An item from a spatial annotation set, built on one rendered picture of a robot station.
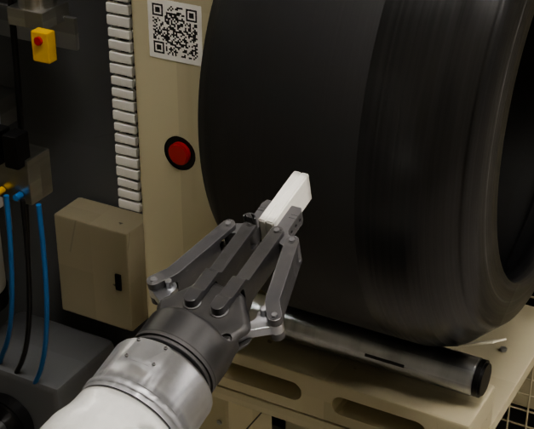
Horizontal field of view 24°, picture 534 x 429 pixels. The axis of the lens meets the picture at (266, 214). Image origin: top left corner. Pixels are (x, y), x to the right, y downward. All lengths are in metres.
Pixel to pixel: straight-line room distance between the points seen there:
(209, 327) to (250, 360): 0.55
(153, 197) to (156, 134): 0.09
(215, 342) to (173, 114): 0.61
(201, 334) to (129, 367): 0.07
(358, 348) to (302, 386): 0.09
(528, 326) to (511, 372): 0.11
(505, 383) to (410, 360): 0.20
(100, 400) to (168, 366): 0.06
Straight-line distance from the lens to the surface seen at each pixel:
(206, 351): 0.96
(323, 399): 1.49
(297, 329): 1.48
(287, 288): 1.02
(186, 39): 1.48
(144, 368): 0.93
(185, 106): 1.52
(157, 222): 1.62
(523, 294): 1.46
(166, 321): 0.96
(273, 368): 1.50
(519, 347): 1.66
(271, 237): 1.05
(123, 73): 1.57
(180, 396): 0.93
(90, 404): 0.91
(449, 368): 1.42
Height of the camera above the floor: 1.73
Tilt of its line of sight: 28 degrees down
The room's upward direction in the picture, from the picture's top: straight up
